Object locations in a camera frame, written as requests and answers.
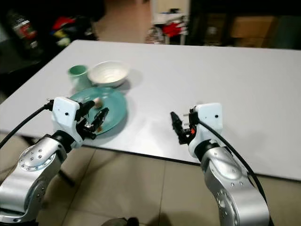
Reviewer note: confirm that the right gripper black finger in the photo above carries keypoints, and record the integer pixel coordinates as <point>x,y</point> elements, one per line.
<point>193,117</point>
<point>176,123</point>

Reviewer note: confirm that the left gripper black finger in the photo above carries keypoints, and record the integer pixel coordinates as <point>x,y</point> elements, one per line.
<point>101,118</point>
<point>88,108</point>

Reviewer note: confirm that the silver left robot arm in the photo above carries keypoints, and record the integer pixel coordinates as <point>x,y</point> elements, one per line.
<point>28,174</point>

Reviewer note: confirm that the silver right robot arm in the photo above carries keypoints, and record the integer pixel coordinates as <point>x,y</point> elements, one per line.
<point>230,188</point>

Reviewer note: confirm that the teal ceramic plate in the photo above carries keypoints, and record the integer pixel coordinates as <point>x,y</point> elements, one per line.
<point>115,106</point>

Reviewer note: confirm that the green ceramic mug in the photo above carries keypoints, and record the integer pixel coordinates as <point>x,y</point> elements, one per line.
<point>77,75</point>

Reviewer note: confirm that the white ceramic bowl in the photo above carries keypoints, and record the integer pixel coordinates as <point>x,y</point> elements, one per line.
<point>108,73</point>

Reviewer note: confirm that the white table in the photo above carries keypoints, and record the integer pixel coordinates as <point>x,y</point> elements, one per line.
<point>207,70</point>

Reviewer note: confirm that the red and black bag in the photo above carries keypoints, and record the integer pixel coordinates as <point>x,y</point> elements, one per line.
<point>63,22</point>

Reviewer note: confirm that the red cloth item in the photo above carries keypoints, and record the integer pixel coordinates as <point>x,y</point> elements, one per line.
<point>174,28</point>

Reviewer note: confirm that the dark robot foot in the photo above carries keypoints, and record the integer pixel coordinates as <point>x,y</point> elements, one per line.
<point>120,222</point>

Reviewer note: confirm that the dark bottle with label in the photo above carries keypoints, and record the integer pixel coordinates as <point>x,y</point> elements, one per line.
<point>23,30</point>

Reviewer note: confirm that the brown cardboard box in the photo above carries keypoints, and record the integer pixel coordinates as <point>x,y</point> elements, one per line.
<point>251,26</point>

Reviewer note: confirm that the white cabinet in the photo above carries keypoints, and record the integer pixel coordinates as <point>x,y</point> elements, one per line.
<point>169,7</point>

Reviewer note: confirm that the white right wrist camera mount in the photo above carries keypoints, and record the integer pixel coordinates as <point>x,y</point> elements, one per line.
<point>209,117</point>

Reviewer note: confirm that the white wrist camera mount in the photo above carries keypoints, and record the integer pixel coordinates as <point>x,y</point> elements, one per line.
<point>65,113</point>
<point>209,117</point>

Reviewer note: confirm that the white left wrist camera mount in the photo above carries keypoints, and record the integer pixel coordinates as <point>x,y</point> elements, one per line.
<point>65,113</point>

